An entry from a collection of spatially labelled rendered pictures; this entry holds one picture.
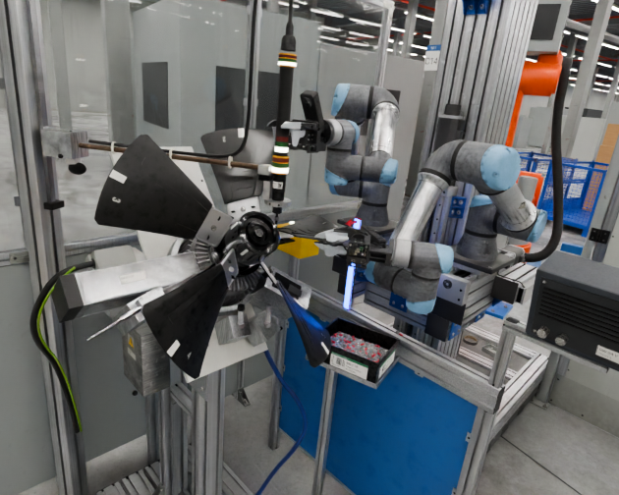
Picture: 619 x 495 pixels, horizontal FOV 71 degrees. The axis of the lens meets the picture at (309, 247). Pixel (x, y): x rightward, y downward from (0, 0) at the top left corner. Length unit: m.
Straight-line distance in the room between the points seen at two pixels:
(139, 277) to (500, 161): 0.95
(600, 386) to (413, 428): 1.49
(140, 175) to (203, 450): 0.89
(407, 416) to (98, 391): 1.20
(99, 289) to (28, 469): 1.16
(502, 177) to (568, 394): 1.85
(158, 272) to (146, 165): 0.26
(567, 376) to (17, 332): 2.62
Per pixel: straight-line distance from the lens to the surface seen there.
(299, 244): 1.58
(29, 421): 1.98
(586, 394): 2.88
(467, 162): 1.28
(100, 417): 2.09
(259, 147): 1.25
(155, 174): 1.06
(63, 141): 1.38
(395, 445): 1.64
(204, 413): 1.46
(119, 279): 1.08
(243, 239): 1.04
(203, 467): 1.60
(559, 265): 1.13
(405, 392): 1.51
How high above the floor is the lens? 1.55
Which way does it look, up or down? 19 degrees down
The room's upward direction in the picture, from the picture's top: 5 degrees clockwise
